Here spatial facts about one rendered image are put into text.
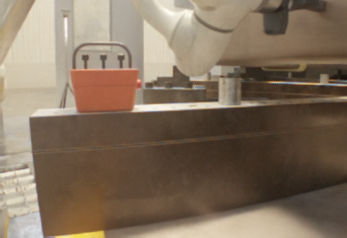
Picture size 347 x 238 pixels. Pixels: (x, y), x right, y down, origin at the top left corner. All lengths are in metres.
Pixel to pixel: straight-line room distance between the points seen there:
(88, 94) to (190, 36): 0.35
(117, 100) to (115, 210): 0.34
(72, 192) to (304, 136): 0.86
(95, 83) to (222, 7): 0.42
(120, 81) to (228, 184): 0.51
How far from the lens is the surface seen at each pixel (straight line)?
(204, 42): 0.60
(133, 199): 0.88
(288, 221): 1.01
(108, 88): 0.79
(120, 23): 4.18
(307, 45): 0.83
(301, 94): 2.75
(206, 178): 0.93
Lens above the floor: 0.81
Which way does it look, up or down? 8 degrees down
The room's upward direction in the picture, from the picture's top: straight up
